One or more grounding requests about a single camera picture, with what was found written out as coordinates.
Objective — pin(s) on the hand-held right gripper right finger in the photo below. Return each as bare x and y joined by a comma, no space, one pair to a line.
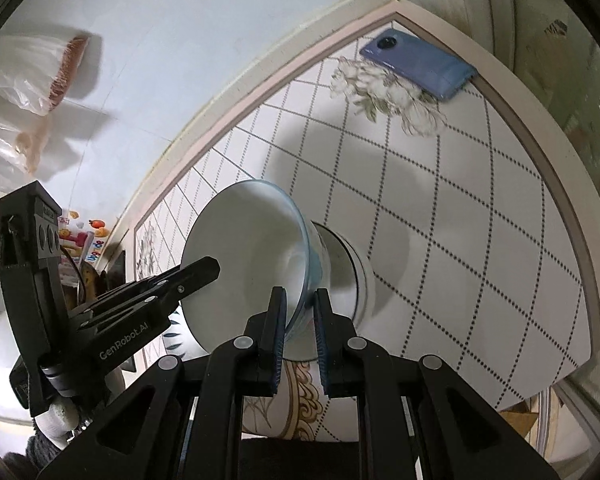
322,320

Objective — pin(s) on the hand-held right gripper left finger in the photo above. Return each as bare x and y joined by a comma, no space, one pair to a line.
279,320

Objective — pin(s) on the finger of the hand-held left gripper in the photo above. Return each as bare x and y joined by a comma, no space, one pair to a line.
190,275

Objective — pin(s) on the white bowl dark rim line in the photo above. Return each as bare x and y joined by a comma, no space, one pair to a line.
352,280

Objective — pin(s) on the white bowl blue flower print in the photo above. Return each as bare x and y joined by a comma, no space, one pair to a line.
240,260

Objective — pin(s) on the person's left hand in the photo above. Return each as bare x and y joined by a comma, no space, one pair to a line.
57,417

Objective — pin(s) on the white plate blue stripes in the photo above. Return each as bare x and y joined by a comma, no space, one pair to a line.
175,341

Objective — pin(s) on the clear bag peach contents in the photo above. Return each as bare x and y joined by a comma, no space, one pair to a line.
10,152

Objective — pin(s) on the diamond pattern flower table mat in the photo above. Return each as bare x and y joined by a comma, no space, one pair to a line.
480,210

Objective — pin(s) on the clear bag red contents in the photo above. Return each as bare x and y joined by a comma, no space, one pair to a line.
40,75

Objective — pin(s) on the blue smartphone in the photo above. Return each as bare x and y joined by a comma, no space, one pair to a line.
420,62

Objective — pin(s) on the colourful wall stickers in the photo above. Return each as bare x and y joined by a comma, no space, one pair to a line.
92,225

